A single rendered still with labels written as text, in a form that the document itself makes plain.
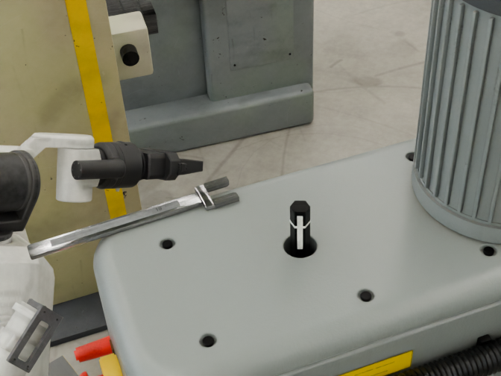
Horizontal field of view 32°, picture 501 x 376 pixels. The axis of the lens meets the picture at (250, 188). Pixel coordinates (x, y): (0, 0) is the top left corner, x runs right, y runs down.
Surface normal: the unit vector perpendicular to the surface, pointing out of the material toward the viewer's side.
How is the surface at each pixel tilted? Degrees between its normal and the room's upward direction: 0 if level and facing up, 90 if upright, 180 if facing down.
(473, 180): 90
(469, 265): 0
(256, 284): 0
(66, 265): 90
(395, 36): 0
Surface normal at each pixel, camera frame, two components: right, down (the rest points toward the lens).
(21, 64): 0.35, 0.62
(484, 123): -0.54, 0.58
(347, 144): -0.04, -0.74
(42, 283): 0.96, 0.07
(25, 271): 0.50, 0.03
